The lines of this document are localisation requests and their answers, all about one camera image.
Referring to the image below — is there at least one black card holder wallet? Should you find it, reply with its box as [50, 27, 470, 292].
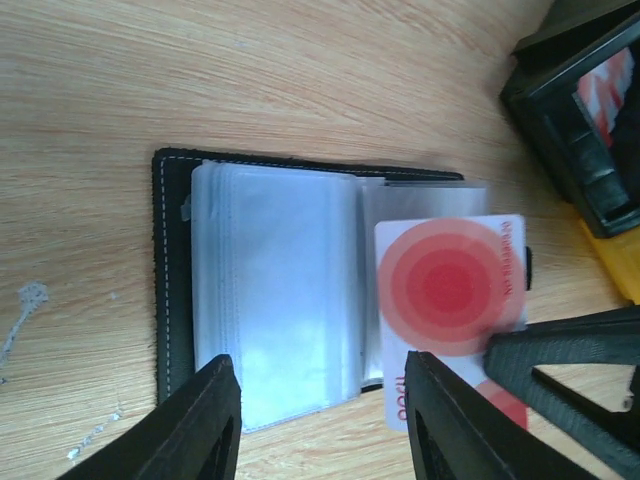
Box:
[152, 148, 493, 432]

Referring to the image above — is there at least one red circle white card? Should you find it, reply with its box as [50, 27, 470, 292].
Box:
[375, 214, 527, 432]

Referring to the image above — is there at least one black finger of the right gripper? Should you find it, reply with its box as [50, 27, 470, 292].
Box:
[483, 306, 639, 479]

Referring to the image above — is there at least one red striped card in tray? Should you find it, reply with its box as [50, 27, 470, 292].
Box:
[577, 47, 635, 147]

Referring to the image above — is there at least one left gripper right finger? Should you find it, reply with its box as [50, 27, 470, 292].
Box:
[405, 351, 594, 479]

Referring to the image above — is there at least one yellow tray middle compartment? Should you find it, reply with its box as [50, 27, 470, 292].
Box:
[579, 220, 640, 305]

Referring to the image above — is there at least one black tray left compartment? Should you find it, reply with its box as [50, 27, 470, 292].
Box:
[500, 1, 639, 238]

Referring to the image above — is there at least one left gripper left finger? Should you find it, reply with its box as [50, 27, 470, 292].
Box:
[61, 354, 242, 479]

